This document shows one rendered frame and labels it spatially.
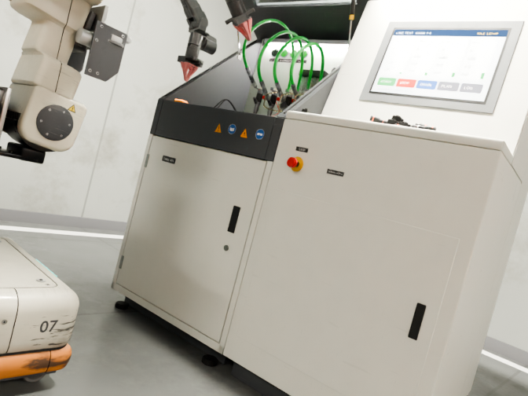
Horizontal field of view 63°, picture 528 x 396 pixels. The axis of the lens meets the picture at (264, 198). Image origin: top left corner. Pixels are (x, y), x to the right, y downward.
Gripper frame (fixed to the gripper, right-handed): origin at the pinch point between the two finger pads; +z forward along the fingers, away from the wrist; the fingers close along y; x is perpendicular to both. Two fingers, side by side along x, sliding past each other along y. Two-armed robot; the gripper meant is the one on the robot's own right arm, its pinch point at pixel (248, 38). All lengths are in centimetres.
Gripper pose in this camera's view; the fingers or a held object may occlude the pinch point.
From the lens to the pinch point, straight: 174.0
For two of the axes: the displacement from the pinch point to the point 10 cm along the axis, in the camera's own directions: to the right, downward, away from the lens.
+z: 3.7, 7.9, 4.8
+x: -6.0, -1.9, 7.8
